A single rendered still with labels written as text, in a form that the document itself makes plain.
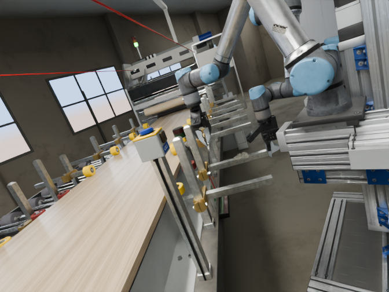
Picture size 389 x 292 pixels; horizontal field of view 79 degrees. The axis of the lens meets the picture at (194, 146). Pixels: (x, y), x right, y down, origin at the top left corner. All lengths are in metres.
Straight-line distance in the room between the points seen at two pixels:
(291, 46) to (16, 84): 4.99
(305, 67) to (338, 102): 0.24
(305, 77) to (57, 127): 4.99
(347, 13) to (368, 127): 0.46
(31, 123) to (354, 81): 4.97
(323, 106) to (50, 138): 4.93
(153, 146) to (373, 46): 0.86
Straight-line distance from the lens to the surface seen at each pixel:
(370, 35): 1.11
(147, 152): 0.65
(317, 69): 0.80
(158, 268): 1.03
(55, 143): 5.35
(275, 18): 0.85
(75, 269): 0.90
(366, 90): 1.20
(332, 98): 0.97
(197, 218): 1.34
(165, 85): 3.79
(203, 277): 0.89
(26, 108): 5.32
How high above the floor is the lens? 1.32
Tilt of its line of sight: 15 degrees down
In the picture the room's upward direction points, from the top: 20 degrees counter-clockwise
